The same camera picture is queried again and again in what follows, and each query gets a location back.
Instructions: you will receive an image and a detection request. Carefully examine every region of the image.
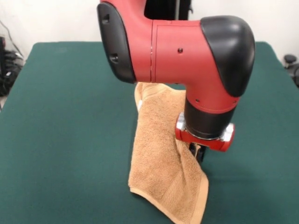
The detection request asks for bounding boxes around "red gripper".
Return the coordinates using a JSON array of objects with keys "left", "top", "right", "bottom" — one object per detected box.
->
[{"left": 174, "top": 127, "right": 235, "bottom": 163}]

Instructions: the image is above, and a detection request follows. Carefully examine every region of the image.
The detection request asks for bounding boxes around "tan terry towel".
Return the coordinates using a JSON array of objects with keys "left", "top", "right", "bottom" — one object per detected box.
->
[{"left": 128, "top": 83, "right": 210, "bottom": 224}]

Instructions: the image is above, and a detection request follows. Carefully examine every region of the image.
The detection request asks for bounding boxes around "dark green table cloth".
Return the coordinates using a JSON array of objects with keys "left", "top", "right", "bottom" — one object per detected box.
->
[{"left": 0, "top": 41, "right": 299, "bottom": 224}]

